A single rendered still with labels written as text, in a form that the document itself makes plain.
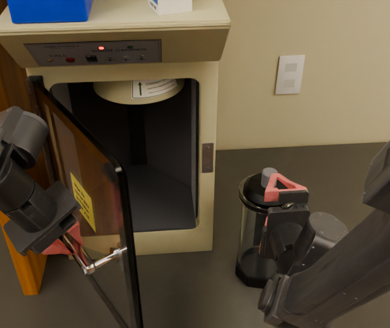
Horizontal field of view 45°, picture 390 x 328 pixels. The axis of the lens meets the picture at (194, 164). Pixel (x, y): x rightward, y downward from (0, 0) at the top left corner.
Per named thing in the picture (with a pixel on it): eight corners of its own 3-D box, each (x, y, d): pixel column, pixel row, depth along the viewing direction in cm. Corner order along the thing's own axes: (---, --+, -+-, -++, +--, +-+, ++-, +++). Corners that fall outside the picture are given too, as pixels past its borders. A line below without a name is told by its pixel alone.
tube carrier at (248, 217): (236, 245, 106) (241, 170, 94) (284, 251, 105) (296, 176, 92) (230, 283, 98) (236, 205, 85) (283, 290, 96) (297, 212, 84)
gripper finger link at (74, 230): (47, 250, 74) (11, 221, 68) (83, 220, 76) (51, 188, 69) (66, 278, 70) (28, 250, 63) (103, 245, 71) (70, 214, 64)
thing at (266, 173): (244, 181, 94) (246, 154, 90) (291, 186, 93) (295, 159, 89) (240, 212, 87) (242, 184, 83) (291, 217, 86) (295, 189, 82)
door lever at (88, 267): (93, 230, 77) (90, 218, 76) (120, 265, 71) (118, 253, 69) (62, 244, 75) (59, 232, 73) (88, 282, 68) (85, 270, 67)
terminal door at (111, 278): (71, 247, 101) (33, 76, 77) (144, 353, 81) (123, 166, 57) (67, 248, 100) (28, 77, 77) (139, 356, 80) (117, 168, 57)
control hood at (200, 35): (22, 62, 77) (8, 0, 71) (219, 55, 79) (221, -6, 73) (5, 95, 67) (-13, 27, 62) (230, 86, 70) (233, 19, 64)
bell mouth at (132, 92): (96, 65, 98) (93, 40, 95) (181, 62, 99) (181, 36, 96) (88, 107, 84) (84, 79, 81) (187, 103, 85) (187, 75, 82)
